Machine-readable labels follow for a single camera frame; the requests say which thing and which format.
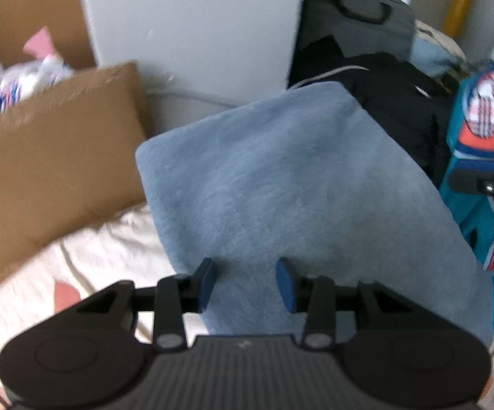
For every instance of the purple and white packet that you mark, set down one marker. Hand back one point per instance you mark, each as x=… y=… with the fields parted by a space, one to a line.
x=25 y=81

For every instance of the light blue jeans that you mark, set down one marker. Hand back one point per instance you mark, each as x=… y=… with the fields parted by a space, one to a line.
x=306 y=205

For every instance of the cream bear print blanket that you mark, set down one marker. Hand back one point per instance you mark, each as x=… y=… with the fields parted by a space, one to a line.
x=59 y=256

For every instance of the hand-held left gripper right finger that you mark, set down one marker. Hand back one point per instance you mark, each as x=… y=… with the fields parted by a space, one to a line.
x=284 y=286

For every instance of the folded cardboard sheet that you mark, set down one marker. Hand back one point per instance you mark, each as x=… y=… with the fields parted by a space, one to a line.
x=50 y=158

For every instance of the black clothing pile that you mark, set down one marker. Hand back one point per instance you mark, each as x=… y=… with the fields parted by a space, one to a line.
x=400 y=98

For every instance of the pale blue and cream cloth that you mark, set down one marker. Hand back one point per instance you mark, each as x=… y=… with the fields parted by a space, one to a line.
x=434 y=51

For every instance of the teal patterned cloth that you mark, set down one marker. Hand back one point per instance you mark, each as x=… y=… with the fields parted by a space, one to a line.
x=481 y=136

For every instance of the yellow wooden rail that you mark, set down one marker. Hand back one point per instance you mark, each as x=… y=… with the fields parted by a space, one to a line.
x=460 y=0

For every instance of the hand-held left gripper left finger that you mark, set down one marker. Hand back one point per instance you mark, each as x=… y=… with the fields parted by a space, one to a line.
x=206 y=284

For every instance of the tall cardboard box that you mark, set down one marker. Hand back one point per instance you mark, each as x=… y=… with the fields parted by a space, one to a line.
x=25 y=4

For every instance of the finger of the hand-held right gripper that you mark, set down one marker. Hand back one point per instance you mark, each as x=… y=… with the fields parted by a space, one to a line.
x=466 y=180

